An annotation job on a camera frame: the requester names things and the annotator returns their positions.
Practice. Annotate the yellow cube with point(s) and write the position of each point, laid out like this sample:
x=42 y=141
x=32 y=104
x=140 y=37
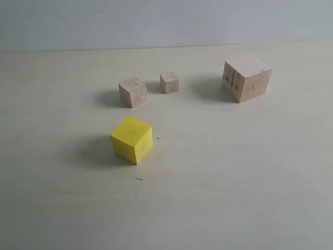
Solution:
x=132 y=140

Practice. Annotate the small wooden cube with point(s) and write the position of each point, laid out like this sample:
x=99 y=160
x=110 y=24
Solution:
x=169 y=82

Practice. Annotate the large wooden cube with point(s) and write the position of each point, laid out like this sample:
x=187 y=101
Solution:
x=246 y=77

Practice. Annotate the medium wooden cube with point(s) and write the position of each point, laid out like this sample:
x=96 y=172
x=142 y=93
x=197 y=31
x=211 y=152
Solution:
x=132 y=91

